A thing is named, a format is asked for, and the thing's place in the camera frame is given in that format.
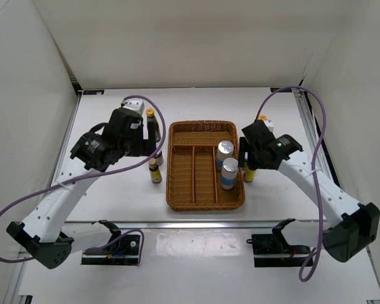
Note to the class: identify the right yellow cap sauce bottle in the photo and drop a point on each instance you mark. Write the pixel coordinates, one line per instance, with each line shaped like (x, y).
(262, 117)

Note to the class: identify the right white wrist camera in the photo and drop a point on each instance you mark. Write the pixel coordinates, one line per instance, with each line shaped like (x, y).
(269, 124)

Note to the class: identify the silver lid jar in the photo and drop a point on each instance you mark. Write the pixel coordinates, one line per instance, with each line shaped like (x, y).
(159, 158)

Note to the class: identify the white blue canister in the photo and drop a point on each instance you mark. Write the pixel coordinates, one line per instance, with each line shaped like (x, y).
(225, 150)
(229, 173)

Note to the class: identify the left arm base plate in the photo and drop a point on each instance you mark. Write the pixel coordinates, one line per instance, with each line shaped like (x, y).
(127, 251)

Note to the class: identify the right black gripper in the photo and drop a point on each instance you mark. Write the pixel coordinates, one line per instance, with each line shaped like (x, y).
(254, 164)

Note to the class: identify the small yellow label bottle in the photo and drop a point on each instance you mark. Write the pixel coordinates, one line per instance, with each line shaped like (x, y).
(154, 170)

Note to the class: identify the yellow cap sauce bottle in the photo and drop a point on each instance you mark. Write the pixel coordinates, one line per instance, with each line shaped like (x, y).
(262, 117)
(150, 115)

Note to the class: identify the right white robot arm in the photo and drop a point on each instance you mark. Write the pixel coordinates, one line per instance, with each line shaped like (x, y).
(352, 225)

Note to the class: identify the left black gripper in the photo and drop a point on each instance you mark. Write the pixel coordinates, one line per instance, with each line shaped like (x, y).
(140, 149)

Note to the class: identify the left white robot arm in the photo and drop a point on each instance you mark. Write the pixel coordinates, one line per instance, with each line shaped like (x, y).
(42, 233)

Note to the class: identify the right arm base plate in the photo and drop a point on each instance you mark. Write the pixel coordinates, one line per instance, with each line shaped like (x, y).
(269, 253)

